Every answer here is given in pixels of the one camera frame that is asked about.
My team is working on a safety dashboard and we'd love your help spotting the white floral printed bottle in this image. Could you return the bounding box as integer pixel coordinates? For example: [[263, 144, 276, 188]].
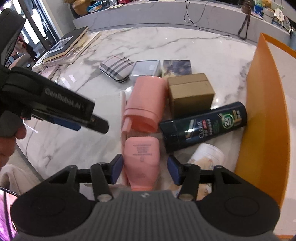
[[182, 144, 225, 200]]

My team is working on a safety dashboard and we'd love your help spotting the dark blue shampoo bottle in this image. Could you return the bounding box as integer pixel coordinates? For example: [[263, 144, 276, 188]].
[[159, 101, 247, 153]]

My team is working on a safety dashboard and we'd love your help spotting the pink lotion tube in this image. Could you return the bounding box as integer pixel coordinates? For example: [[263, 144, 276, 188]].
[[123, 137, 160, 191]]

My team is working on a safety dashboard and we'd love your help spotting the pink cylindrical container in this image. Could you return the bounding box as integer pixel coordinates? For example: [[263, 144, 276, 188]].
[[122, 76, 168, 133]]

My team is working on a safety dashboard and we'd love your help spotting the plaid zippered case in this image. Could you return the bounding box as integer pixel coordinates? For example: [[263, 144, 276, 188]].
[[99, 55, 135, 83]]

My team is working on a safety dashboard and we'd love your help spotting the silver grey small box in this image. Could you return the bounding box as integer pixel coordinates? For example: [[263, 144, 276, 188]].
[[129, 60, 162, 79]]

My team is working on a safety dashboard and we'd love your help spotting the brown cardboard box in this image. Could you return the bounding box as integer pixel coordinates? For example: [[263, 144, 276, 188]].
[[168, 73, 215, 118]]

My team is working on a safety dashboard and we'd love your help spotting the dark patterned small box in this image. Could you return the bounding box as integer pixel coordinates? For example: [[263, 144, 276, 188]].
[[162, 60, 192, 78]]

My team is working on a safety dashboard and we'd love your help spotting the person's left hand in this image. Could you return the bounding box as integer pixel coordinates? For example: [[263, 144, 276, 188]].
[[1, 111, 27, 168]]

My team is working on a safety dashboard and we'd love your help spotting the pink book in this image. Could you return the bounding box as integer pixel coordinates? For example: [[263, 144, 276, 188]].
[[40, 65, 59, 79]]

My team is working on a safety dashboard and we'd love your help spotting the beige large book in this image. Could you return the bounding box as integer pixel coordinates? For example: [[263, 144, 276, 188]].
[[42, 31, 101, 67]]

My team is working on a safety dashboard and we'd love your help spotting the black hardcover book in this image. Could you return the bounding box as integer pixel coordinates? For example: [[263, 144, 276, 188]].
[[42, 26, 89, 62]]

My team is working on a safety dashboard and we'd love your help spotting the orange storage box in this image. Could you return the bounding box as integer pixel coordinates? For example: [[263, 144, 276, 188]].
[[235, 33, 295, 206]]

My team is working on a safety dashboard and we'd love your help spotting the golden vase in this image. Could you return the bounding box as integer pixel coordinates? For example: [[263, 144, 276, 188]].
[[70, 0, 91, 19]]

